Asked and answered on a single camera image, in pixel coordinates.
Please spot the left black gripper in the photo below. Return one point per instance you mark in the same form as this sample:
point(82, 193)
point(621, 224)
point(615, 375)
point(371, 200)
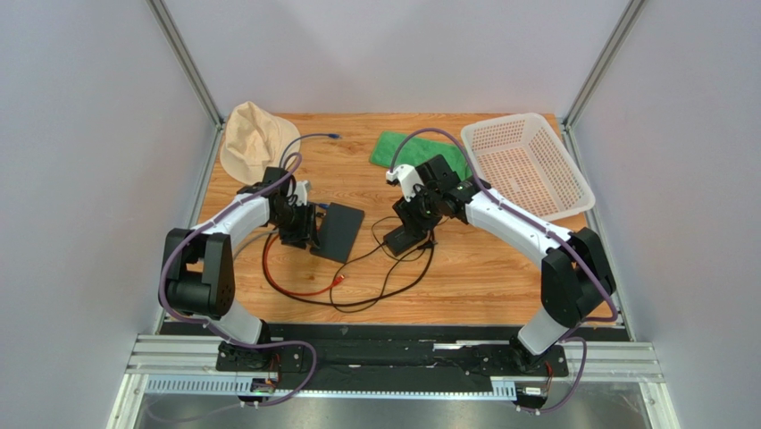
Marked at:
point(305, 231)

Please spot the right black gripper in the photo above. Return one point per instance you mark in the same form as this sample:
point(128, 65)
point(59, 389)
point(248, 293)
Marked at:
point(407, 225)

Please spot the black network switch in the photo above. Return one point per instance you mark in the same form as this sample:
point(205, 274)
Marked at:
point(338, 232)

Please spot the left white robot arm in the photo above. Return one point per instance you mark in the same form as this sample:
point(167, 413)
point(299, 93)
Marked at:
point(197, 282)

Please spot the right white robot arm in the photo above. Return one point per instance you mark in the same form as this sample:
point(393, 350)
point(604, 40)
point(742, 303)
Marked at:
point(575, 275)

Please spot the black power adapter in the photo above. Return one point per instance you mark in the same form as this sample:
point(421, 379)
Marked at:
point(401, 239)

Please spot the green cloth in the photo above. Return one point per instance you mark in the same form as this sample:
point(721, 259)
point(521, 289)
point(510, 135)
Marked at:
point(416, 151)

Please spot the beige bucket hat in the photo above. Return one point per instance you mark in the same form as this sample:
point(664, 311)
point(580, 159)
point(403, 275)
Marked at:
point(252, 140)

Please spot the white plastic basket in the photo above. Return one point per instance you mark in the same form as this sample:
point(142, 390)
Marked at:
point(524, 159)

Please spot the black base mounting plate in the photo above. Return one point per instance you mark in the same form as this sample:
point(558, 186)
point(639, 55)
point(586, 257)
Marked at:
point(387, 358)

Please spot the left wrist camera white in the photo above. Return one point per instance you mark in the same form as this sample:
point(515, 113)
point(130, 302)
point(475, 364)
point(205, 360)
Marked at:
point(300, 192)

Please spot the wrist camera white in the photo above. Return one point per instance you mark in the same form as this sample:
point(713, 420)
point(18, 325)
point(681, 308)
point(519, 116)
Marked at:
point(407, 178)
point(300, 192)

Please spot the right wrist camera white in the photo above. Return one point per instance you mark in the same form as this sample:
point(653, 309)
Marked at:
point(407, 178)

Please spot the aluminium frame rail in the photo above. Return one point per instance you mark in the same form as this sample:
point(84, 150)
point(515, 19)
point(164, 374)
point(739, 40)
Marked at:
point(613, 382)

